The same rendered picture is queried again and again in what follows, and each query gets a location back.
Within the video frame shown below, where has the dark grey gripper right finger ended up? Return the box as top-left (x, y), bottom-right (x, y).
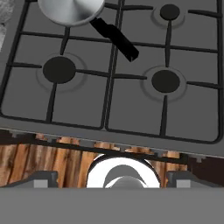
top-left (165, 170), bottom-right (221, 189)

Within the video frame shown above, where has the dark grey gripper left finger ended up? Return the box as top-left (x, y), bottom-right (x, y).
top-left (4, 170), bottom-right (60, 189)

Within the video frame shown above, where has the white and black round object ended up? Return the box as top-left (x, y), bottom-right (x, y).
top-left (86, 153), bottom-right (162, 189)

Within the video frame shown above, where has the grey gas hob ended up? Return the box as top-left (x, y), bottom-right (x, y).
top-left (0, 0), bottom-right (224, 159)

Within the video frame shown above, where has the silver pan with black handle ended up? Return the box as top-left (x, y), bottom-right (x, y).
top-left (37, 0), bottom-right (140, 63)

